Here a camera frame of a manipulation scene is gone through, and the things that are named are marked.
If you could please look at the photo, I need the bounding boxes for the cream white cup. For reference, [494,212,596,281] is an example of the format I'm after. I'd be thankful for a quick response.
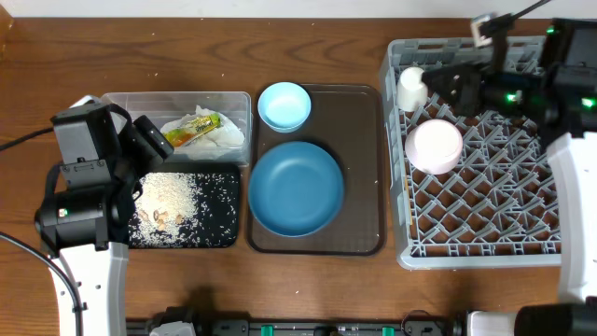
[396,66,428,112]

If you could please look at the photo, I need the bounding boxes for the pink bowl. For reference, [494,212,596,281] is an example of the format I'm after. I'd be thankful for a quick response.
[405,119,464,175]

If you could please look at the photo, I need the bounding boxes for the light blue bowl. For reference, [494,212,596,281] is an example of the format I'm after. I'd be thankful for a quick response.
[257,82,312,133]

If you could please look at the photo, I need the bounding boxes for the dark blue plate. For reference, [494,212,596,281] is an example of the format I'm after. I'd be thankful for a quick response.
[248,141,344,237]

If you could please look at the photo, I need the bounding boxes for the yellow green snack wrapper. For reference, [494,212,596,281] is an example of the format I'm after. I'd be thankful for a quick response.
[163,113,221,147]

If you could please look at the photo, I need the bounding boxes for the white napkin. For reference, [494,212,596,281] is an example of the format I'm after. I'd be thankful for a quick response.
[160,105,245,149]

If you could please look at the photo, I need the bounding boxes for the white rice leftovers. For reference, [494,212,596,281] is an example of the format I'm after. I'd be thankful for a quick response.
[128,171,240,248]

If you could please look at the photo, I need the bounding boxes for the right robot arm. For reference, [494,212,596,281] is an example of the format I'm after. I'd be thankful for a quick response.
[423,14,596,335]

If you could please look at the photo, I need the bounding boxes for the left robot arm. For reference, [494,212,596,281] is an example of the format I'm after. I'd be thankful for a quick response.
[35,96,174,335]

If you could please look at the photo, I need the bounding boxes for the grey dishwasher rack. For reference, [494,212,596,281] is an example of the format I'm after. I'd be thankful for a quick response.
[380,37,561,270]

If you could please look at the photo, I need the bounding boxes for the clear plastic waste bin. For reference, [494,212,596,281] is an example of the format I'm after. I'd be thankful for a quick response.
[102,91,253,166]

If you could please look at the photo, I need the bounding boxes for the black waste tray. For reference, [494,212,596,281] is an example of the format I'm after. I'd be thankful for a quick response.
[121,161,242,249]

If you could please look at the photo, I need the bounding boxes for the dark brown serving tray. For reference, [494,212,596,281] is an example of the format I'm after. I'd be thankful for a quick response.
[246,84,386,257]

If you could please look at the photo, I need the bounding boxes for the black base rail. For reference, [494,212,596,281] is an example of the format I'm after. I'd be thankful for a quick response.
[126,307,466,336]

